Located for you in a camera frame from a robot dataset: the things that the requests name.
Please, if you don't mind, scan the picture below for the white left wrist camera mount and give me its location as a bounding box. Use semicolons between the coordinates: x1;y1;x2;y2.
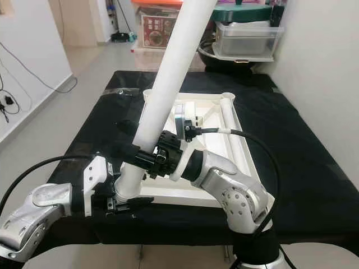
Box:
82;154;116;218

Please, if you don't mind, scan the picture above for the red printed carton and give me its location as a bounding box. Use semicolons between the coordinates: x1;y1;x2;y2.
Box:
140;14;177;50

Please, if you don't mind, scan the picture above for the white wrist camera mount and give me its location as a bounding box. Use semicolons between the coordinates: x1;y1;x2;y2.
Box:
82;154;116;218
173;101;200;183

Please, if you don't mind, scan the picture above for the white appliance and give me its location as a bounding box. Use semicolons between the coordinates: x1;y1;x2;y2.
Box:
112;0;136;31

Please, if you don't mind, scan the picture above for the broom with dustpan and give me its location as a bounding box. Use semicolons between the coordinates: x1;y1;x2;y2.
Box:
109;0;138;43

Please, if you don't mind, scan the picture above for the black tablecloth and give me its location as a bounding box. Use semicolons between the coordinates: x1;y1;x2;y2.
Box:
34;70;359;258

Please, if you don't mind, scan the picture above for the low translucent storage box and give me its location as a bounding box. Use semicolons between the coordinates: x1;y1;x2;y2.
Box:
132;48;166;71

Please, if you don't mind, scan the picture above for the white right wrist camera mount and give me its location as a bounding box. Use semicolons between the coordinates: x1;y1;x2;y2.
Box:
173;101;200;183

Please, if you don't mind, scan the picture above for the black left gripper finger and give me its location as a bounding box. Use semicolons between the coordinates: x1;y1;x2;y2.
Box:
117;196;155;212

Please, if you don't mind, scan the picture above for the clear plastic container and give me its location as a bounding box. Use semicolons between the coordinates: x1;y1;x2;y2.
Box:
213;21;286;62

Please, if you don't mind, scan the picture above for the green cooking pot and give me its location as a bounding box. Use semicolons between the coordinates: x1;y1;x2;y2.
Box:
210;3;274;24

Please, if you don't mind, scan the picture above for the clear tape strip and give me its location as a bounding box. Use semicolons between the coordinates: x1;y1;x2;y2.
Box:
102;87;141;97

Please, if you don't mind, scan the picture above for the black wok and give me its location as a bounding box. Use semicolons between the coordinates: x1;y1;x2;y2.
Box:
196;42;264;73

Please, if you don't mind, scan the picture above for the black wall cable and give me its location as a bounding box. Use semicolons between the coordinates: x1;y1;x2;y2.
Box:
0;42;78;95

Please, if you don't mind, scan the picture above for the white plastic children table top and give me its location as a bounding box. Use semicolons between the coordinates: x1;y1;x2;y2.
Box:
129;91;278;209

